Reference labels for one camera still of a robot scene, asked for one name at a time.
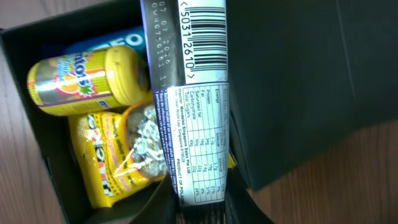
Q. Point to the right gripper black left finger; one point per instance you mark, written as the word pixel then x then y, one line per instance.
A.
pixel 161 207

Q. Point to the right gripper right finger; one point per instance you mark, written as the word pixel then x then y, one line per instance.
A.
pixel 239 206

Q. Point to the yellow Hacks candy bag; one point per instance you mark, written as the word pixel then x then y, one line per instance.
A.
pixel 122 153

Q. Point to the yellow candy jar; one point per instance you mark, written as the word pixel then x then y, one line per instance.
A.
pixel 89 81

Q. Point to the black gift box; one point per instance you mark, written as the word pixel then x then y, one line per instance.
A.
pixel 301 74

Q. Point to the dark blue chocolate bar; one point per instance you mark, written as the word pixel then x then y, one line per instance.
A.
pixel 187 48

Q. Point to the blue Oreo cookie pack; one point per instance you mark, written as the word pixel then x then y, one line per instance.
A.
pixel 133 37

